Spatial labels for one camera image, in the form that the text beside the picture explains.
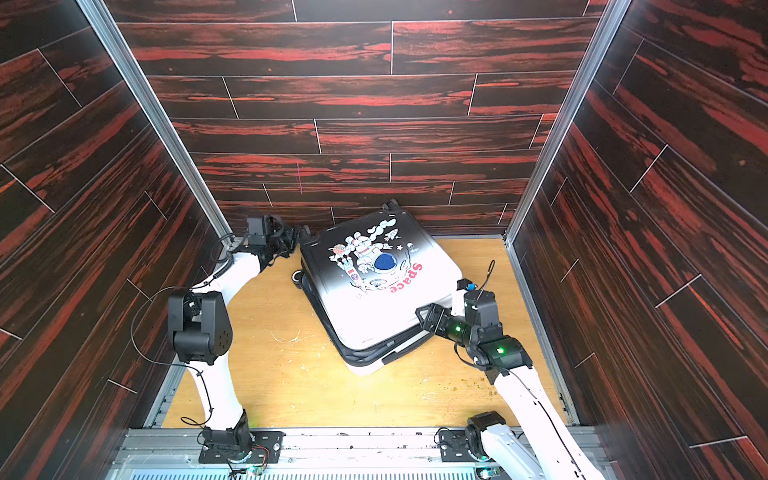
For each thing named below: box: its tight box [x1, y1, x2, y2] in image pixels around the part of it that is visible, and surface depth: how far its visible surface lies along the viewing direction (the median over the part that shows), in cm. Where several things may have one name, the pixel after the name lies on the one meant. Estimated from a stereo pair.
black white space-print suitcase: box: [291, 200, 463, 376], surface depth 84 cm
